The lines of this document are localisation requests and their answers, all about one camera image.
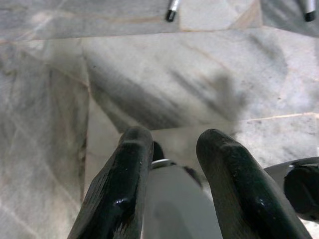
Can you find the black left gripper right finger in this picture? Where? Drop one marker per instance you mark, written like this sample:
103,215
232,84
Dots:
239,189

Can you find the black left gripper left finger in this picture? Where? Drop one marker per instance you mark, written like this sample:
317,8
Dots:
117,184

